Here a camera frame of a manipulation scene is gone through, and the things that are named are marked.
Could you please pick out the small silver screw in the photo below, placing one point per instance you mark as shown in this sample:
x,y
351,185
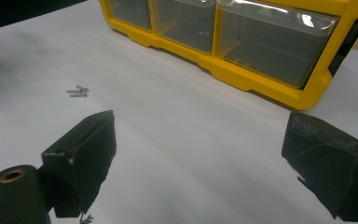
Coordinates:
x,y
86,219
74,91
78,95
82,88

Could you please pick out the yellow parts organizer cabinet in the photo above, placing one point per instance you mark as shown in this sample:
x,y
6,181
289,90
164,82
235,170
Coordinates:
x,y
261,82

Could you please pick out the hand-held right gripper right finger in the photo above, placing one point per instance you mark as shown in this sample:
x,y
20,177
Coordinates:
x,y
332,168

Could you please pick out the clear plastic drawer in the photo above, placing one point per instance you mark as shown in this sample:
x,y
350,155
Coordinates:
x,y
270,53

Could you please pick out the grid of clear drawers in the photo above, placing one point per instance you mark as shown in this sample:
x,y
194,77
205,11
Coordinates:
x,y
183,28

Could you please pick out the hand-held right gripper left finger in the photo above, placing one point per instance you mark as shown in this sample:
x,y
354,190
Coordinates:
x,y
84,161

